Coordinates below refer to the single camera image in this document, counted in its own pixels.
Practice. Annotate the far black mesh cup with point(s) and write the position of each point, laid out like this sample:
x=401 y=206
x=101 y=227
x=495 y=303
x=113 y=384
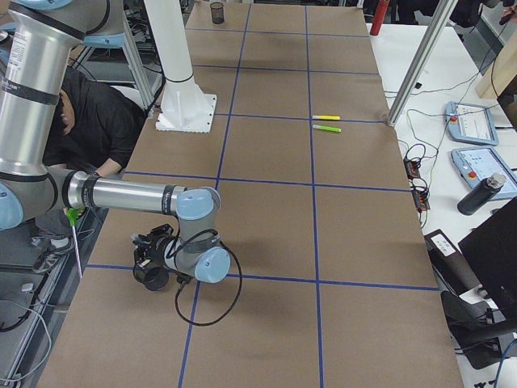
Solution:
x=217 y=12

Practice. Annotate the yellow marker pen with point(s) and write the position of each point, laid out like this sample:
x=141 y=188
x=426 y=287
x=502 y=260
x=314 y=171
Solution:
x=326 y=117

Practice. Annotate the near blue teach pendant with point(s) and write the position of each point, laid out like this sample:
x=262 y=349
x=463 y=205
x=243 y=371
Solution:
x=479 y=162

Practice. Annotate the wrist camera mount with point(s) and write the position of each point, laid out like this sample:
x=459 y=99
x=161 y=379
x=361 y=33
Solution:
x=162 y=231

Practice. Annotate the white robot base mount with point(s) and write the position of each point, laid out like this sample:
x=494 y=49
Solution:
x=184 y=106

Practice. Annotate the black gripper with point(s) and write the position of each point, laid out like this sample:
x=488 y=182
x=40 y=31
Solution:
x=156 y=245

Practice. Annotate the black mesh cup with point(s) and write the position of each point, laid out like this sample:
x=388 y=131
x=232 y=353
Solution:
x=217 y=12
x=152 y=276

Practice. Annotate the blue teach pendant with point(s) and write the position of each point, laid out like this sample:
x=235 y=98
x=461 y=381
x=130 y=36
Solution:
x=479 y=162
x=470 y=123

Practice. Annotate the black monitor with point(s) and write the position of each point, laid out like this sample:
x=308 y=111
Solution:
x=490 y=251

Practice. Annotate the aluminium frame post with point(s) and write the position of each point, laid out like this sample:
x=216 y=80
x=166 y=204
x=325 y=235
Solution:
x=424 y=50

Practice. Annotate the person in black jacket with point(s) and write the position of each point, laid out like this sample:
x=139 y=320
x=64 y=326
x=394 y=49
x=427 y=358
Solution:
x=95 y=128

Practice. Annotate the far blue teach pendant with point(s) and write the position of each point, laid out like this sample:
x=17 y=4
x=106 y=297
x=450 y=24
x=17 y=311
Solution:
x=470 y=123

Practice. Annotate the near black mesh cup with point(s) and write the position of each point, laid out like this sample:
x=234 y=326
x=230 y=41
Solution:
x=152 y=276

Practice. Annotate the black water bottle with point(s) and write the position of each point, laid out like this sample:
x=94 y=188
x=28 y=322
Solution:
x=481 y=194

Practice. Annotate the green handled screwdriver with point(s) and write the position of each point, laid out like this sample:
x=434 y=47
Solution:
x=73 y=215

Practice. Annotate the black usb hub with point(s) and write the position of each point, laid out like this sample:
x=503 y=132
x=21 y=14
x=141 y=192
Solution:
x=418 y=185

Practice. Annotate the green marker pen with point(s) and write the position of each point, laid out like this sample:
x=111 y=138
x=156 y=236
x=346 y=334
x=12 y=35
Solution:
x=327 y=128

